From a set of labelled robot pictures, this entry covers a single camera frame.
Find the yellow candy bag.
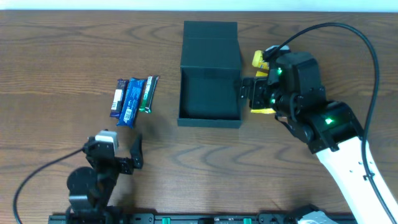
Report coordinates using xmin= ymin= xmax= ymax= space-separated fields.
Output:
xmin=251 ymin=71 xmax=275 ymax=114

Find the dark green box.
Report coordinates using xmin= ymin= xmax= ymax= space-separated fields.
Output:
xmin=177 ymin=21 xmax=242 ymax=129

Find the blue snack bar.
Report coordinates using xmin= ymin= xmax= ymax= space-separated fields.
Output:
xmin=117 ymin=78 xmax=146 ymax=128

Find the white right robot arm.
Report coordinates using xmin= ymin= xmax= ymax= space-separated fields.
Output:
xmin=241 ymin=50 xmax=397 ymax=223

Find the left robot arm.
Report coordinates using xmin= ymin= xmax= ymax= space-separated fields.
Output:
xmin=66 ymin=129 xmax=144 ymax=223

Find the yellow plastic bottle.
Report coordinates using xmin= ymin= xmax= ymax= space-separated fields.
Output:
xmin=252 ymin=50 xmax=269 ymax=70

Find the green chocolate bar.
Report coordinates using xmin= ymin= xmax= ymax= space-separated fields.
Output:
xmin=139 ymin=75 xmax=160 ymax=113

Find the purple chocolate bar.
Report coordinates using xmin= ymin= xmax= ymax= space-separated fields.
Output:
xmin=109 ymin=79 xmax=129 ymax=118

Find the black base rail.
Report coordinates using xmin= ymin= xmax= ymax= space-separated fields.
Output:
xmin=48 ymin=212 xmax=358 ymax=224

